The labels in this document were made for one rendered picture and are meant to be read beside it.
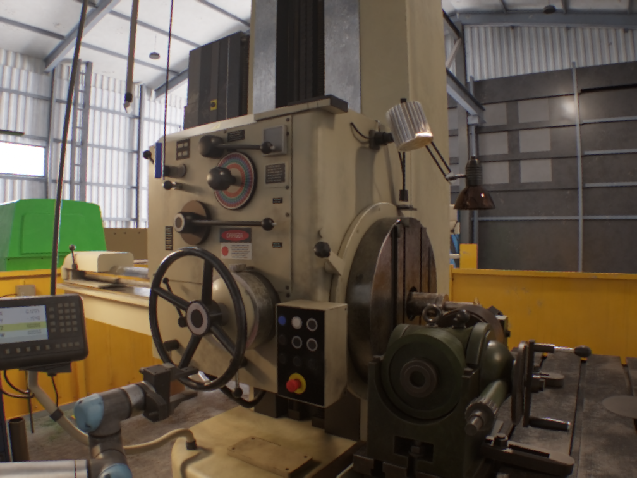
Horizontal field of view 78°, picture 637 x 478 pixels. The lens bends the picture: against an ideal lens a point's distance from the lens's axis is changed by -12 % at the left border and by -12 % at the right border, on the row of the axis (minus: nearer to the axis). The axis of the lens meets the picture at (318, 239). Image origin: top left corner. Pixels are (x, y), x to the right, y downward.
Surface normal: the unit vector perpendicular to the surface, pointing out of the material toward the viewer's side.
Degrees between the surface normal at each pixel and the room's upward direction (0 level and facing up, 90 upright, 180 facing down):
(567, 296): 90
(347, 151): 90
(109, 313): 90
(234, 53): 90
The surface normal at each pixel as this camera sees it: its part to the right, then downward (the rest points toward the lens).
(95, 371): 0.83, 0.00
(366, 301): -0.55, -0.15
